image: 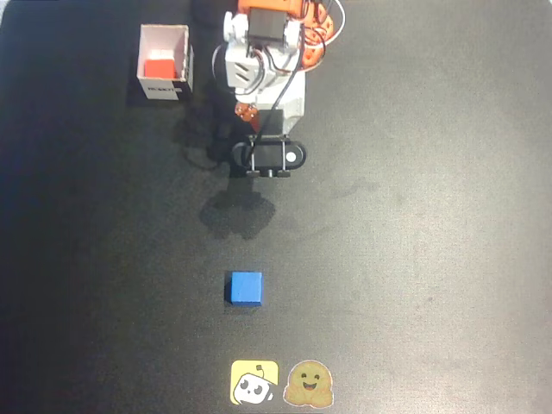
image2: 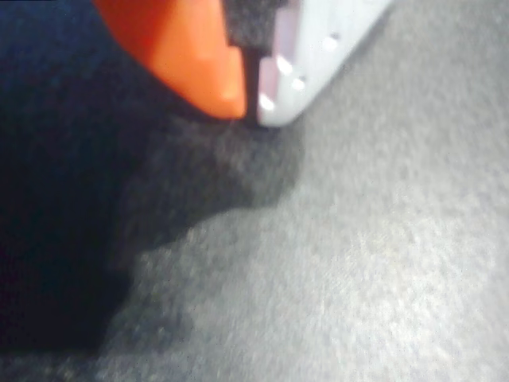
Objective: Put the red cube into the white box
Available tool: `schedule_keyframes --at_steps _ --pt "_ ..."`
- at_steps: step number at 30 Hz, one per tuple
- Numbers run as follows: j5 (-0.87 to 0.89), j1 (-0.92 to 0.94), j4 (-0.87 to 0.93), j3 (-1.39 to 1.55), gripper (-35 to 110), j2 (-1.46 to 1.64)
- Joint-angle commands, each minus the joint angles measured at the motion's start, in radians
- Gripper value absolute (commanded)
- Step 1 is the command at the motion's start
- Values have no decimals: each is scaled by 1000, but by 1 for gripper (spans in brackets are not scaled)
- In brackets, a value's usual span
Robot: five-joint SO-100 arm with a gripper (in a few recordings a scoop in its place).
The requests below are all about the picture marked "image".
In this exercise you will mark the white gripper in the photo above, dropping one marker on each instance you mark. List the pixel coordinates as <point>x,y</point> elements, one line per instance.
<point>247,114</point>

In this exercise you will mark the red cube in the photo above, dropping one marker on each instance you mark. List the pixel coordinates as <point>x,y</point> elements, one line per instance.
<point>159,69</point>

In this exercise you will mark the white open cardboard box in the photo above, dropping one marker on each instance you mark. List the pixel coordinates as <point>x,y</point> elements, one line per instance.
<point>164,88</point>

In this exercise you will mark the blue cube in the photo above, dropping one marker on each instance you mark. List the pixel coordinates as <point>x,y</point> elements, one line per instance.
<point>246,288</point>

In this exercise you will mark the black oval webcam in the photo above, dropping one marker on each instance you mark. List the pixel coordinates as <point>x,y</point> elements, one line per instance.
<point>269,157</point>

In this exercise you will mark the black table mat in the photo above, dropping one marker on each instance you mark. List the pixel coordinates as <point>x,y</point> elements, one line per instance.
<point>431,215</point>

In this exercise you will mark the yellow robot sticker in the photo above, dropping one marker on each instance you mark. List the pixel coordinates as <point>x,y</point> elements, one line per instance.
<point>254,381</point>

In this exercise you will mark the hugging face emoji sticker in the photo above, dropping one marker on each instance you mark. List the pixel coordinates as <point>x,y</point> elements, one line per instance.
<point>308,384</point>

